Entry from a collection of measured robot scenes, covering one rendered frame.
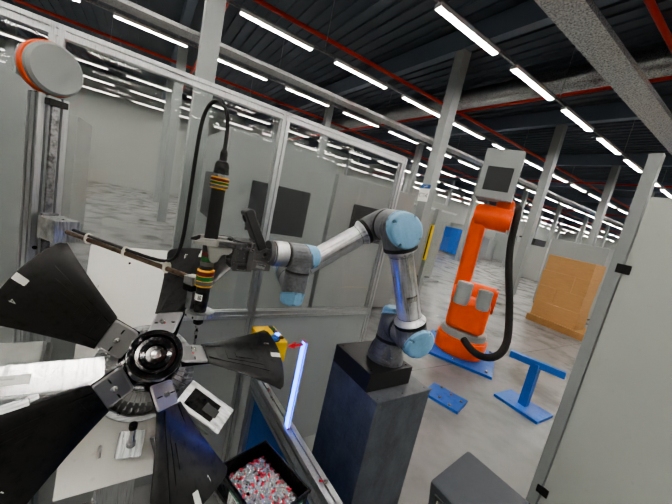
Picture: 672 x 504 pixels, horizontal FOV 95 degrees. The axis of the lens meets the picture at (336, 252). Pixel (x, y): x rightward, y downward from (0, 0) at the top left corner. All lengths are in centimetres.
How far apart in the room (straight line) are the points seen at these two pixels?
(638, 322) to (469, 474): 145
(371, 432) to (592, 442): 123
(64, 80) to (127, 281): 67
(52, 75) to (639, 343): 251
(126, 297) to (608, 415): 214
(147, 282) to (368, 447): 99
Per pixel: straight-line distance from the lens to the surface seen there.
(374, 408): 126
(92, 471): 115
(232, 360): 96
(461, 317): 449
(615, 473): 220
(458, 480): 70
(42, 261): 98
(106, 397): 94
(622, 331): 203
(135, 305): 121
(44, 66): 140
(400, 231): 98
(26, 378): 105
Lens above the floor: 166
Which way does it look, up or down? 9 degrees down
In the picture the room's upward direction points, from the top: 12 degrees clockwise
